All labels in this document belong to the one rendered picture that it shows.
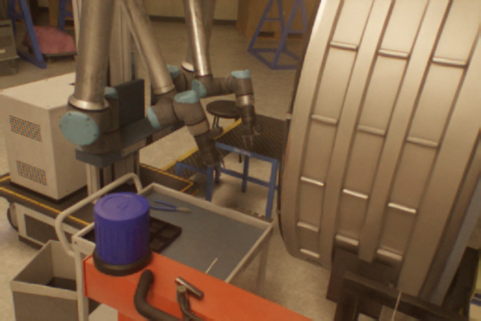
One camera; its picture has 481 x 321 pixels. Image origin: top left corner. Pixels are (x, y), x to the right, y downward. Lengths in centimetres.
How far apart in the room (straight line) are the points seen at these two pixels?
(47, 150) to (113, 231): 147
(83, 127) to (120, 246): 95
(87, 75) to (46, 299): 90
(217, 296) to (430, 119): 62
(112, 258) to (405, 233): 73
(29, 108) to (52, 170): 32
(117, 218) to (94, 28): 96
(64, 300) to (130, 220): 112
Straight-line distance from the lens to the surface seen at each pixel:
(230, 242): 166
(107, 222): 98
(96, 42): 180
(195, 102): 179
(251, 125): 217
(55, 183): 248
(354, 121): 116
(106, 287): 109
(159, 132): 238
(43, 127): 238
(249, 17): 833
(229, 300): 99
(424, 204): 120
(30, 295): 212
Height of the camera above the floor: 164
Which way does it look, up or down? 27 degrees down
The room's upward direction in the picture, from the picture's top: 5 degrees clockwise
